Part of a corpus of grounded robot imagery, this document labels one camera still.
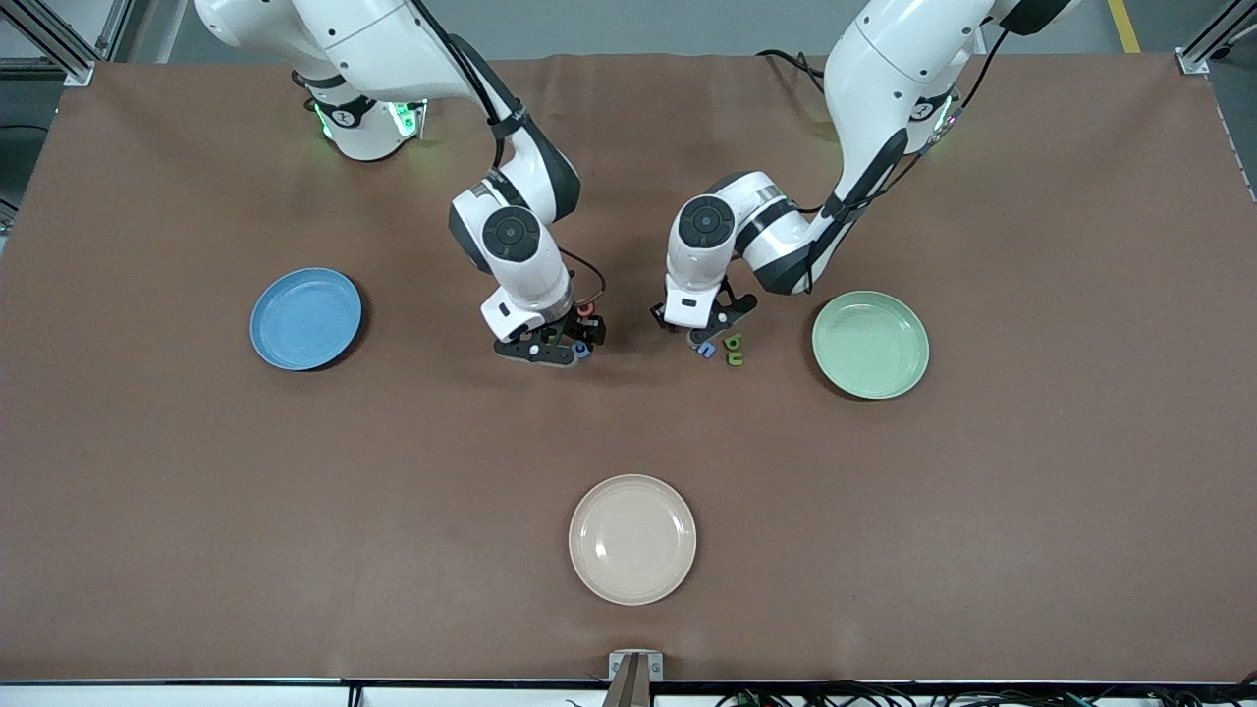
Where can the green plate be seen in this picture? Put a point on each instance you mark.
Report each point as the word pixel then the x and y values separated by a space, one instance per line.
pixel 870 344

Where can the white table edge rail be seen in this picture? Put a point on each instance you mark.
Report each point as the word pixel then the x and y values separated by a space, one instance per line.
pixel 196 695

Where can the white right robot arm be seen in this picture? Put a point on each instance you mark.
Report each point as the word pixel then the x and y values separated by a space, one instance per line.
pixel 393 39

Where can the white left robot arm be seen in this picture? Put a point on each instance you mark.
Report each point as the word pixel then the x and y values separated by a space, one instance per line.
pixel 884 88

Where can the beige plate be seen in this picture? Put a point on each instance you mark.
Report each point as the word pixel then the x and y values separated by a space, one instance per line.
pixel 632 540

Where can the blue plate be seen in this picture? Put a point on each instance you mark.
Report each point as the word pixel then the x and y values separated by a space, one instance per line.
pixel 304 319

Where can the blue foam letter m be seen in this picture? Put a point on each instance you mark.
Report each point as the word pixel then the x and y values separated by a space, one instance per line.
pixel 704 349

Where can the brown table cover mat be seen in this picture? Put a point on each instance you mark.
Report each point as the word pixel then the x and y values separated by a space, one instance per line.
pixel 295 491

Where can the grey metal bracket post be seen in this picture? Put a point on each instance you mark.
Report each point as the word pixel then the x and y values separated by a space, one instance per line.
pixel 635 678

